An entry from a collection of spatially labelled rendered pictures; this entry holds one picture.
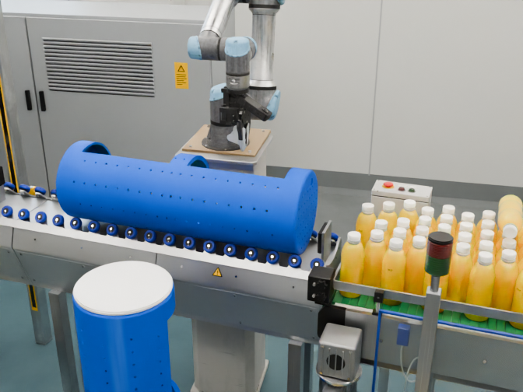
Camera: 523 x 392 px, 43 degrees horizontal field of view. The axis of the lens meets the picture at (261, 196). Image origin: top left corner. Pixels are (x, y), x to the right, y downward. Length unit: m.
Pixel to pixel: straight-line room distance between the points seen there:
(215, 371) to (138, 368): 1.12
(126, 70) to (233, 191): 1.84
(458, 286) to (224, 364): 1.26
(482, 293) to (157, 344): 0.94
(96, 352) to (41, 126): 2.46
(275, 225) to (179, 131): 1.83
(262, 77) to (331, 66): 2.37
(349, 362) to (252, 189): 0.61
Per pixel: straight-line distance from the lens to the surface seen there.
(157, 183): 2.23
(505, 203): 2.20
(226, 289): 2.28
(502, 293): 2.08
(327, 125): 4.96
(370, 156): 5.00
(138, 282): 1.95
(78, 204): 2.41
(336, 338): 2.01
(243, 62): 2.09
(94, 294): 1.92
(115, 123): 3.97
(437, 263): 1.75
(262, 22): 2.49
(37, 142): 4.26
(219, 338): 2.91
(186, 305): 2.45
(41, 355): 3.51
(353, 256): 2.04
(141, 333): 1.87
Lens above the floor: 2.04
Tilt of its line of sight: 24 degrees down
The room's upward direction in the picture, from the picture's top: straight up
